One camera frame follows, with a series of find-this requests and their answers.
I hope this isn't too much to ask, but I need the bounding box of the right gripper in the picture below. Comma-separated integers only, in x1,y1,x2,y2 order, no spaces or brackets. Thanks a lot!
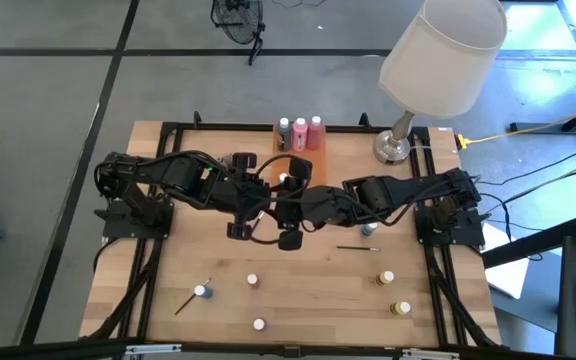
269,158,319,252

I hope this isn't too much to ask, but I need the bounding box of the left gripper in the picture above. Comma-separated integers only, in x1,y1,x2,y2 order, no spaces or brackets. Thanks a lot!
217,152,275,241

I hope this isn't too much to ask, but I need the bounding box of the large black paint bottle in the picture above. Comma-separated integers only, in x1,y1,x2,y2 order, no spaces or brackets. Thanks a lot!
276,117,293,153

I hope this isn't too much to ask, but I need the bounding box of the large pink paint bottle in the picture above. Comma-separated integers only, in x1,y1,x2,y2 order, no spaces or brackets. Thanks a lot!
291,117,310,153

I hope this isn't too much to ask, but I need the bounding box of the large red paint bottle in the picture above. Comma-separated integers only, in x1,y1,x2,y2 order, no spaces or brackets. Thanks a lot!
306,115,326,151

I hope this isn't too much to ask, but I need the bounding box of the orange translucent plastic bin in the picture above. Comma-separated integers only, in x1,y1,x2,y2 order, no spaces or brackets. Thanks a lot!
271,122,329,190

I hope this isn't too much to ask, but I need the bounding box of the black overhead crossbar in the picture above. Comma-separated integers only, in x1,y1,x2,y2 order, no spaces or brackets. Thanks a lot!
0,337,576,360

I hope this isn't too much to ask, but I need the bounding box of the black floor fan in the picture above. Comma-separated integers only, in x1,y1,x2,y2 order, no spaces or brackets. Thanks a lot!
210,0,267,67

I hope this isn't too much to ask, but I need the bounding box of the silver table lamp white shade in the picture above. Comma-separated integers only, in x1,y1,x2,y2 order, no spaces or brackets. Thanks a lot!
372,0,509,166

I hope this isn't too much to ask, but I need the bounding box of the white sheet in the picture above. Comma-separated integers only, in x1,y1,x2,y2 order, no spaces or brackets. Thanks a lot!
482,223,532,301

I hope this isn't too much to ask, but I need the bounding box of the black beam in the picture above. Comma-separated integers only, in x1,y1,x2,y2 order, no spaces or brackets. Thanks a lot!
480,214,576,270

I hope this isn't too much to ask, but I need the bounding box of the black table frame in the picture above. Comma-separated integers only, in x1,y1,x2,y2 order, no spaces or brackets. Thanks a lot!
80,110,503,351

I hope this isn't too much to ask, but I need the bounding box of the silver bracket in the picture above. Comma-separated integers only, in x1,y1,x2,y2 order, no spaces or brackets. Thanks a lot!
400,348,462,360
124,343,183,357

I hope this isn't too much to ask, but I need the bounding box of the yellow cable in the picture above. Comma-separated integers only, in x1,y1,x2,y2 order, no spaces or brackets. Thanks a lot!
455,102,576,151

